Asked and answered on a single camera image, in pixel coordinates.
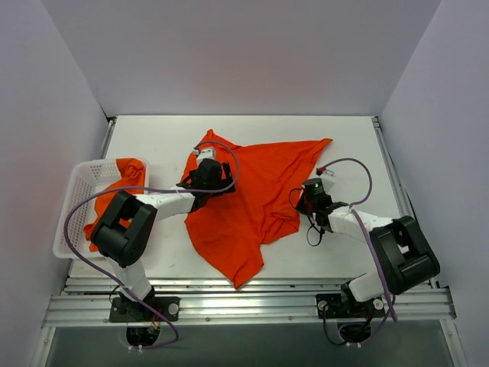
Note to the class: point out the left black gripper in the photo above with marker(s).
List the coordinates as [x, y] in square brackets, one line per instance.
[226, 177]

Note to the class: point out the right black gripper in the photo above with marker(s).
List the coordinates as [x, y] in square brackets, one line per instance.
[302, 204]

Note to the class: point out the orange t-shirt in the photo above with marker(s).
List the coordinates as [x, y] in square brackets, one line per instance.
[133, 174]
[230, 229]

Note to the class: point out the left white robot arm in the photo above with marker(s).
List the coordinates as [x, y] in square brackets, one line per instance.
[122, 232]

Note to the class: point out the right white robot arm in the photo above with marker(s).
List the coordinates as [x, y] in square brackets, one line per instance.
[402, 255]

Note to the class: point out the orange t-shirt in basket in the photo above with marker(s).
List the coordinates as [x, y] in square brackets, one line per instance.
[133, 174]

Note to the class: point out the white plastic basket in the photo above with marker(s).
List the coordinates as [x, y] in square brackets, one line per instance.
[86, 179]

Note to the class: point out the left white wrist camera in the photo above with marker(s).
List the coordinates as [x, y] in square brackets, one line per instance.
[204, 153]

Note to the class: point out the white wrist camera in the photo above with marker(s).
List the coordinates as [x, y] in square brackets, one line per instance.
[328, 178]
[204, 153]

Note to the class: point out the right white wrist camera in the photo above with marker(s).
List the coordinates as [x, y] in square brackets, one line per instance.
[328, 178]

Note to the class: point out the right aluminium side rail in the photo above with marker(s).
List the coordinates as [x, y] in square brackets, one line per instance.
[401, 196]

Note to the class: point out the aluminium side rail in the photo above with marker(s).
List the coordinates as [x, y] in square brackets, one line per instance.
[401, 196]
[108, 136]

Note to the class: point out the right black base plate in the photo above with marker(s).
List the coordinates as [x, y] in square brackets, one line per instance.
[337, 306]

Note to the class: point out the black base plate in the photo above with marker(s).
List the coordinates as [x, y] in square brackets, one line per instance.
[337, 306]
[124, 310]

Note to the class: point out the left aluminium side rail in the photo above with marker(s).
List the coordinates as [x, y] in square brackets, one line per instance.
[108, 136]

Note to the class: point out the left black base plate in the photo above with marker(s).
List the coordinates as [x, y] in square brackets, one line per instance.
[124, 310]

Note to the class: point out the aluminium front rail frame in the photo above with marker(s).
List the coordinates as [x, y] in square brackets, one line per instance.
[86, 301]

